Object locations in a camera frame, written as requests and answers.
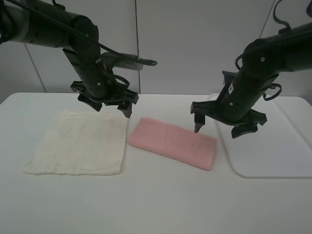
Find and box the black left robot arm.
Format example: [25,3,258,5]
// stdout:
[0,0,143,118]

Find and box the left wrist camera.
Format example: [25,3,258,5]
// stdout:
[101,52,143,71]

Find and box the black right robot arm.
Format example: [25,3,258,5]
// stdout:
[191,23,312,138]

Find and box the pink towel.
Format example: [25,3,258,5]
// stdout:
[128,117,217,171]

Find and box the black right camera cable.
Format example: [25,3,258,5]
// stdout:
[235,0,312,100]

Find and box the white towel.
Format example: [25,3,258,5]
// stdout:
[23,110,128,176]

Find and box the white plastic tray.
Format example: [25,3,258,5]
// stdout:
[216,97,312,178]

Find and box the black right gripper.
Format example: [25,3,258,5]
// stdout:
[191,101,267,138]

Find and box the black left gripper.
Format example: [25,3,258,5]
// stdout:
[70,81,138,118]

